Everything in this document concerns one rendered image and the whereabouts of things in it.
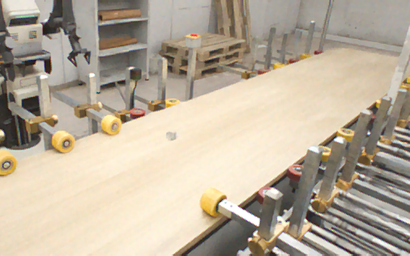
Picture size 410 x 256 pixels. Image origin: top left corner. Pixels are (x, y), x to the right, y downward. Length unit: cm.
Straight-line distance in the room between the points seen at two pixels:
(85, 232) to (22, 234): 18
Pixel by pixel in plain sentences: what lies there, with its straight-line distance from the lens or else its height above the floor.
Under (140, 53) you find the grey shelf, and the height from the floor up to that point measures 37.
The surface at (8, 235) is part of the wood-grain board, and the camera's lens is 119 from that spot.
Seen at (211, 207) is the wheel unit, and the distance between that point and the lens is 116.
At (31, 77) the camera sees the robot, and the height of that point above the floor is 87.
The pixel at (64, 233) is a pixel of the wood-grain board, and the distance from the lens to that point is 115.
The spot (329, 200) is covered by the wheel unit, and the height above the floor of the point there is 87.
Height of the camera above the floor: 166
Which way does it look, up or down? 25 degrees down
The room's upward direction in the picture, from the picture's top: 3 degrees clockwise
